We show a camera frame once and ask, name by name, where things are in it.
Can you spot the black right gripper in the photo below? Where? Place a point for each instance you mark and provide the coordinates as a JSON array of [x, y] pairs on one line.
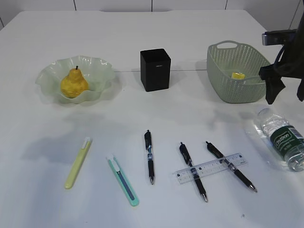
[[289, 62]]

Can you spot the clear water bottle green label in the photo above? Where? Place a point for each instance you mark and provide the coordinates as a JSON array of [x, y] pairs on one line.
[[284, 137]]

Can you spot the yellow pear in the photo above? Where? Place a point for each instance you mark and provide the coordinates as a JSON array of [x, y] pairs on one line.
[[74, 83]]

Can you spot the green woven plastic basket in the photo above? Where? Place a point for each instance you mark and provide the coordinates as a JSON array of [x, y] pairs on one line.
[[233, 71]]

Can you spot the black pen right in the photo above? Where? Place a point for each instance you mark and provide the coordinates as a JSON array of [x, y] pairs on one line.
[[211, 148]]

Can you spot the black pen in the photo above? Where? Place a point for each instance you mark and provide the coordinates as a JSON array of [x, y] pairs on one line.
[[148, 146], [195, 176], [211, 148]]

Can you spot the black pen middle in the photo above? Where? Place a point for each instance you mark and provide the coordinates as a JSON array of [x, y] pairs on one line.
[[195, 176]]

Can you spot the clear plastic ruler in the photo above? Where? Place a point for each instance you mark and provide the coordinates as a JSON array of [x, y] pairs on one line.
[[208, 168]]

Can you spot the black square pen holder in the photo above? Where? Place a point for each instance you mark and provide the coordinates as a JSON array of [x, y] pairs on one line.
[[155, 67]]

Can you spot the black pen left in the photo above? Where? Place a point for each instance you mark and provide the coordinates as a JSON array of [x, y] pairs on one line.
[[148, 146]]

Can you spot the teal utility knife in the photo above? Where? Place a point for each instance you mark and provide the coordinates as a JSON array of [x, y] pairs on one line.
[[123, 181]]

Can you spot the translucent green wavy glass plate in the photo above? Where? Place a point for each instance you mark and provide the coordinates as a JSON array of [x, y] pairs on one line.
[[97, 72]]

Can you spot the yellow-green utility knife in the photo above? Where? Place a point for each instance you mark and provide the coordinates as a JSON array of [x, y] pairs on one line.
[[75, 169]]

